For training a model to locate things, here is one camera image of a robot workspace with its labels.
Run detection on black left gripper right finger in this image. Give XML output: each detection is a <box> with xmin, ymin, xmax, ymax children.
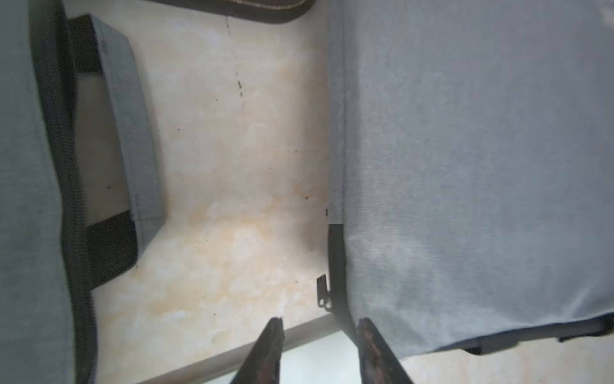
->
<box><xmin>357</xmin><ymin>318</ymin><xmax>413</xmax><ymax>384</ymax></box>

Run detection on silver apple laptop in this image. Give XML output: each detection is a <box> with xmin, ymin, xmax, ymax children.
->
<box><xmin>146</xmin><ymin>315</ymin><xmax>361</xmax><ymax>383</ymax></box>

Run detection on grey zippered laptop bag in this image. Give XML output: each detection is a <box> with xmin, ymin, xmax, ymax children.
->
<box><xmin>1</xmin><ymin>1</ymin><xmax>165</xmax><ymax>383</ymax></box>

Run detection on copper wire stand dark base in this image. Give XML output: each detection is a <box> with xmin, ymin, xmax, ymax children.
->
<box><xmin>154</xmin><ymin>0</ymin><xmax>316</xmax><ymax>24</ymax></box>

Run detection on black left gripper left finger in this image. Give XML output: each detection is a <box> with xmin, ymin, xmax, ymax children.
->
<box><xmin>230</xmin><ymin>317</ymin><xmax>285</xmax><ymax>384</ymax></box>

